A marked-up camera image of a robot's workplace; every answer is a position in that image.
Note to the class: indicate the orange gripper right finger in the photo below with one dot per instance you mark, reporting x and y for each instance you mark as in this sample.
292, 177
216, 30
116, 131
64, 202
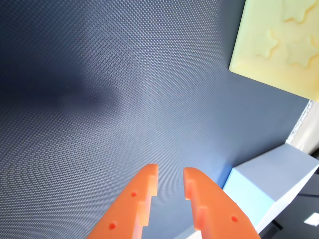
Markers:
219, 214

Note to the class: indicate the yellow block with star reliefs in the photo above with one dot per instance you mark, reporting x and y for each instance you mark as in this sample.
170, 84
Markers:
271, 37

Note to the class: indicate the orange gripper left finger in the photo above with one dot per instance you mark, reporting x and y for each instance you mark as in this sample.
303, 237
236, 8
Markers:
124, 209

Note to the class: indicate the dark grey textured mat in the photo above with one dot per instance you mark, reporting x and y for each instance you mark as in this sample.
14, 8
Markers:
124, 87

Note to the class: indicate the white open box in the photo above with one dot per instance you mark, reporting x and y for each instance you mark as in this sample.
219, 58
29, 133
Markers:
269, 174

